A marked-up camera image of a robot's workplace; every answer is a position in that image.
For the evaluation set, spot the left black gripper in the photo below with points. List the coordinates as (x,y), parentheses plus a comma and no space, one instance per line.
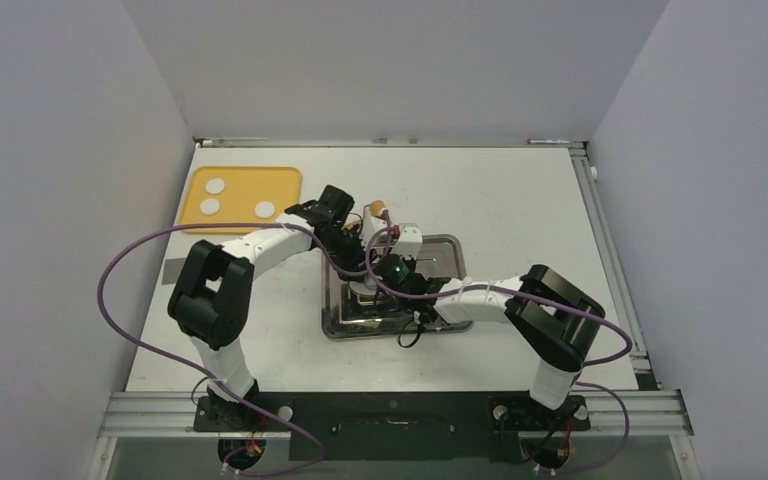
(357,261)

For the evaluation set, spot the white dough piece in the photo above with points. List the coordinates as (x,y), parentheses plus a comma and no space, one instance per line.
(363,299)

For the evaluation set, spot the wooden rolling pin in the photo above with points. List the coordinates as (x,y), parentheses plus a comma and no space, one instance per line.
(376,208)

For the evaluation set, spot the stainless steel tray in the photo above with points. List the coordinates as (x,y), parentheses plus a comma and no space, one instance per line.
(343,318)

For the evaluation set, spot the metal ring cutter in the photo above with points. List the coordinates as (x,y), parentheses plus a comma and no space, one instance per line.
(363,288)

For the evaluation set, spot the scraper with red handle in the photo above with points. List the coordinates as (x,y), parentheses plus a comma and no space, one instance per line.
(171,270)

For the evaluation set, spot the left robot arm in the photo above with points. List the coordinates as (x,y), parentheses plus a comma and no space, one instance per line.
(211,298)

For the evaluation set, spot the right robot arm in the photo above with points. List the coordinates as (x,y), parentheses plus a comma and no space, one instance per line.
(530,303)

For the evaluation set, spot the white dough disc right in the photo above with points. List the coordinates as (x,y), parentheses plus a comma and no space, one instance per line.
(265,210)

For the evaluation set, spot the white dough disc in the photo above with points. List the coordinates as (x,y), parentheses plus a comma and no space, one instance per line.
(215,186)
(210,207)
(265,210)

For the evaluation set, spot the white dough disc lower left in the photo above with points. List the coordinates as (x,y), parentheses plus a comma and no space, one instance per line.
(210,207)

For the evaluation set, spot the white dough disc upper left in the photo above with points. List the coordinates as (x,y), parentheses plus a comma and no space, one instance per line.
(215,186)

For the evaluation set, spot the yellow plastic tray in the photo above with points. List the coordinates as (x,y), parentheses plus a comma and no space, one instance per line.
(245,186)

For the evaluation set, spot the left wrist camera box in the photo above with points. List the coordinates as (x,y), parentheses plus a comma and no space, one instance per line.
(371,225)

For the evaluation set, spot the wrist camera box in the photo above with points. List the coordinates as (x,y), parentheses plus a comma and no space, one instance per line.
(409,241)
(371,225)

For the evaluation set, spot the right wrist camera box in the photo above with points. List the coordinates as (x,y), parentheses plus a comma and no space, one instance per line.
(409,241)

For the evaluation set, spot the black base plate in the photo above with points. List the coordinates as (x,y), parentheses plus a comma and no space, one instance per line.
(410,426)

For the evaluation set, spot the aluminium frame rail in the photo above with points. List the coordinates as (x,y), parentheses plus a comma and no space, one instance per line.
(618,287)

